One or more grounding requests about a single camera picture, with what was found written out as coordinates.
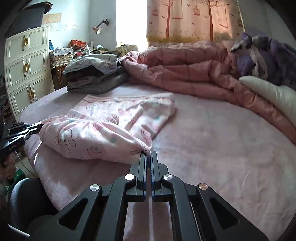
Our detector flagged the pink cartoon print pants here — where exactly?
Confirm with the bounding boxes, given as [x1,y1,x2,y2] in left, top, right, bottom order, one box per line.
[39,92,175,164]

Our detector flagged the person's left hand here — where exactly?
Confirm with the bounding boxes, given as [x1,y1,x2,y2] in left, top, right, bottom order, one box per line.
[0,153,16,179]

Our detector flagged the carved wooden desk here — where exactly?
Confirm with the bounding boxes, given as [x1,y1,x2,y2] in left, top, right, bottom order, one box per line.
[51,64,67,90]

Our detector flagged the white cabinet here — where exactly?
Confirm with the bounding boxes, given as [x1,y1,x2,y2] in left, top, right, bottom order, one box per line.
[4,27,55,120]

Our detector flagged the grey folded clothes stack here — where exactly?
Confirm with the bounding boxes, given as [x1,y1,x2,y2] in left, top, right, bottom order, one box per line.
[66,66,129,95]

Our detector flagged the stack of papers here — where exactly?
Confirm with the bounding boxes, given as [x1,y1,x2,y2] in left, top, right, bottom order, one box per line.
[49,47,74,69]

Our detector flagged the red box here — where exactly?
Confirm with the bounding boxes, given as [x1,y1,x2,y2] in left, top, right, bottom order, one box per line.
[68,39,86,49]

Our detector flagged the pink checked duvet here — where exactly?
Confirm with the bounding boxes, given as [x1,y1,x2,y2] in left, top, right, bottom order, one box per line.
[119,41,295,143]

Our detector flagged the cartoon print folded cloth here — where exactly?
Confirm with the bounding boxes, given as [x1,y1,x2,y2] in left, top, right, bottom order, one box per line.
[63,54,117,74]

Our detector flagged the stack of books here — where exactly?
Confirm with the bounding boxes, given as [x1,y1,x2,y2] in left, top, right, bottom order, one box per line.
[91,47,108,54]

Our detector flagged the black suitcase on cabinet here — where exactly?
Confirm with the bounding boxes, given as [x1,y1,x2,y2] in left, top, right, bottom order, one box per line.
[4,1,52,38]

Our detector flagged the floral covered box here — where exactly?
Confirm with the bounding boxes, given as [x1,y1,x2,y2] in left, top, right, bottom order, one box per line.
[115,44,138,57]

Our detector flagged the white pillow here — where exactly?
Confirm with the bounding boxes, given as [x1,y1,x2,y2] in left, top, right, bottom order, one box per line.
[239,76,296,126]

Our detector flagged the tree print curtain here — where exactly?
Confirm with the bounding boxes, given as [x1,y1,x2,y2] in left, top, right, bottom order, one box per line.
[147,0,244,47]

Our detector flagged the purple fleece robe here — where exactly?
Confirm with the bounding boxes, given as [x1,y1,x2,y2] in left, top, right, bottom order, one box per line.
[230,33,296,90]

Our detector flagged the wall certificates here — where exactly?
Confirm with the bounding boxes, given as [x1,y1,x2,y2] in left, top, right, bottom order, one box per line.
[42,13,62,25]

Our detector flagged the pink wall lamp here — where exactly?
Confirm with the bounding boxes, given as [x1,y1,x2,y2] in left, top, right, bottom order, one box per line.
[92,19,110,35]

